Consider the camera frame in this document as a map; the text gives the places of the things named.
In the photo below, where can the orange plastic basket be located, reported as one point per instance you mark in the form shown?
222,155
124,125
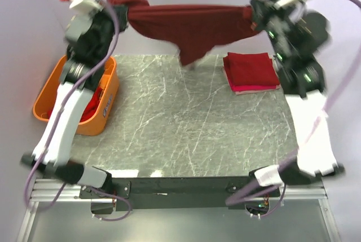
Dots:
44,103

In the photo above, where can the dark red t shirt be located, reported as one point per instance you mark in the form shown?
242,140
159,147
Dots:
194,29

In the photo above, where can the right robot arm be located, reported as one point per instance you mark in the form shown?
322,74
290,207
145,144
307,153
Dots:
303,84

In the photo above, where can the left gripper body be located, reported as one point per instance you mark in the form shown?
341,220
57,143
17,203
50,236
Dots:
120,17

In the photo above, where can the bright red shirt in basket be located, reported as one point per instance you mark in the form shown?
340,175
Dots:
92,106

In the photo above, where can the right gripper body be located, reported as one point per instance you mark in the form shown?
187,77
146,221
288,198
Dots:
258,10

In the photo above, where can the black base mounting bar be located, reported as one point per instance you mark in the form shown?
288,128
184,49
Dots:
170,193

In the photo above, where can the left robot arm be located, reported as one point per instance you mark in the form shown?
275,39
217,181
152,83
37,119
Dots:
78,96

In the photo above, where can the folded dark red shirt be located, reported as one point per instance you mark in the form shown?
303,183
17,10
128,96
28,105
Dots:
250,69

